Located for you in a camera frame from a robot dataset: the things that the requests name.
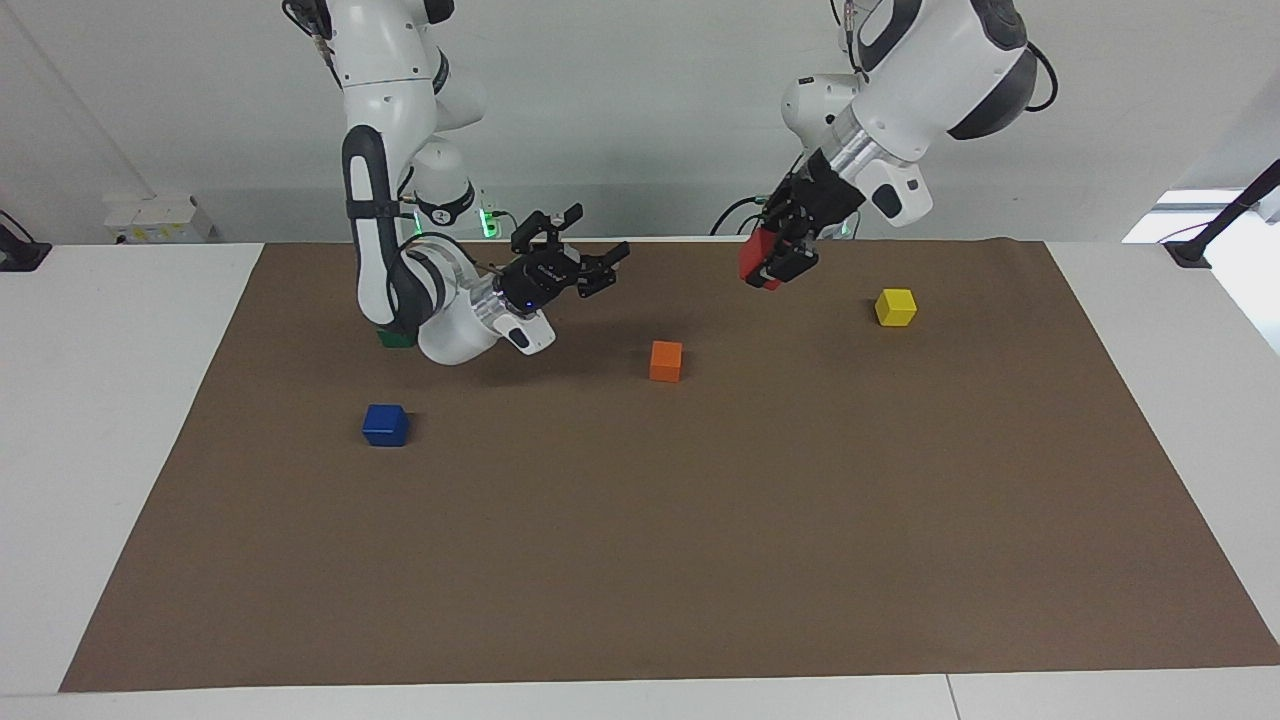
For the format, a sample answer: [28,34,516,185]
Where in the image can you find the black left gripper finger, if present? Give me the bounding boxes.
[768,240,819,288]

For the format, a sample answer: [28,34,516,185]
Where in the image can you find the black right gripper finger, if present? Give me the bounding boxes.
[578,242,632,299]
[512,203,585,256]

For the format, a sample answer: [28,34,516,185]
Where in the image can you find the red cube block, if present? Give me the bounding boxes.
[739,228,785,292]

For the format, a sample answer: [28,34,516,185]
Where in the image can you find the blue cube block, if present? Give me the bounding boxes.
[362,403,410,448]

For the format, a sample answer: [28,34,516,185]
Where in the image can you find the brown paper mat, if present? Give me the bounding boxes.
[58,238,1280,693]

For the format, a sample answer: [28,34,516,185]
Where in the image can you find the white box with label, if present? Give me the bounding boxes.
[103,193,216,244]

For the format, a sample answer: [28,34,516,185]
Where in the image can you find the black clamp stand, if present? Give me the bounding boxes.
[0,210,53,273]
[1165,160,1280,269]

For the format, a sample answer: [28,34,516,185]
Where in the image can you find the black left base cable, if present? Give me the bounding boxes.
[710,195,773,237]

